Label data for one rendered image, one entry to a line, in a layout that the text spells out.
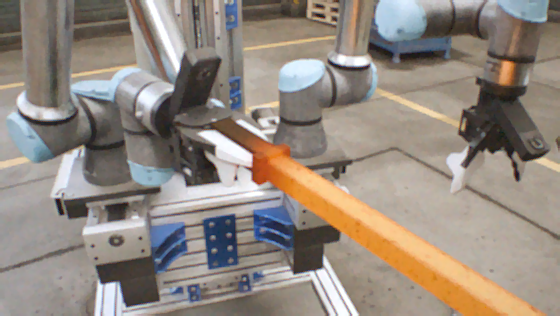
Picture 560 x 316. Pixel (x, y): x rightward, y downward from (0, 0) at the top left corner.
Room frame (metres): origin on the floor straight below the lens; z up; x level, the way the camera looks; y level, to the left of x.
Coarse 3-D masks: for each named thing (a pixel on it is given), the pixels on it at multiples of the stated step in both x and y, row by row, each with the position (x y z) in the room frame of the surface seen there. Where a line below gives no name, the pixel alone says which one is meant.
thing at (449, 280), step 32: (224, 128) 0.48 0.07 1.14; (256, 160) 0.41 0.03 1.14; (288, 160) 0.42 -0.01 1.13; (288, 192) 0.39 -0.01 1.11; (320, 192) 0.36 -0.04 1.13; (352, 224) 0.32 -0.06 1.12; (384, 224) 0.32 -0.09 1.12; (384, 256) 0.30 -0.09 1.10; (416, 256) 0.28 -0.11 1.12; (448, 256) 0.28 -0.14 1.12; (448, 288) 0.25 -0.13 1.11; (480, 288) 0.25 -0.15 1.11
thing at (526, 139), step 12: (492, 108) 0.68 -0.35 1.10; (504, 108) 0.66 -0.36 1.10; (516, 108) 0.66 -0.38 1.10; (504, 120) 0.65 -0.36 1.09; (516, 120) 0.64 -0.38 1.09; (528, 120) 0.64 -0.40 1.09; (516, 132) 0.62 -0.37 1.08; (528, 132) 0.62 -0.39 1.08; (540, 132) 0.63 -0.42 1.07; (516, 144) 0.62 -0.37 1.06; (528, 144) 0.60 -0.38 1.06; (540, 144) 0.60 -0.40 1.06; (528, 156) 0.59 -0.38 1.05; (540, 156) 0.60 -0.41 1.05
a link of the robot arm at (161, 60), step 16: (128, 0) 0.81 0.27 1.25; (144, 0) 0.80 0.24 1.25; (160, 0) 0.81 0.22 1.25; (144, 16) 0.79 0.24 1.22; (160, 16) 0.79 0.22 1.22; (144, 32) 0.79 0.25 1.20; (160, 32) 0.78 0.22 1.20; (176, 32) 0.80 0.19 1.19; (160, 48) 0.78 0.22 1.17; (176, 48) 0.78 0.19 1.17; (160, 64) 0.77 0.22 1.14; (176, 64) 0.77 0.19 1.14
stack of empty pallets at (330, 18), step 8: (312, 0) 7.78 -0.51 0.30; (320, 0) 7.64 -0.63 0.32; (328, 0) 7.43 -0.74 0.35; (336, 0) 7.40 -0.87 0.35; (312, 8) 7.78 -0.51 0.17; (320, 8) 7.91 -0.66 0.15; (328, 8) 7.36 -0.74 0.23; (336, 8) 7.78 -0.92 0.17; (312, 16) 7.76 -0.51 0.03; (328, 16) 7.36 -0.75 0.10; (336, 16) 7.19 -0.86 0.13; (336, 24) 7.19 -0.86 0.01
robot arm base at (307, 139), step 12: (288, 120) 1.05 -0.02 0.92; (312, 120) 1.05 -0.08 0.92; (276, 132) 1.08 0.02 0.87; (288, 132) 1.05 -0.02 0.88; (300, 132) 1.04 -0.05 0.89; (312, 132) 1.05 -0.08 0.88; (324, 132) 1.09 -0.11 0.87; (276, 144) 1.06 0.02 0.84; (288, 144) 1.05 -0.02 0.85; (300, 144) 1.03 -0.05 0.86; (312, 144) 1.03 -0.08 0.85; (324, 144) 1.06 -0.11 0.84; (300, 156) 1.02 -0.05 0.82; (312, 156) 1.03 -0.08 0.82
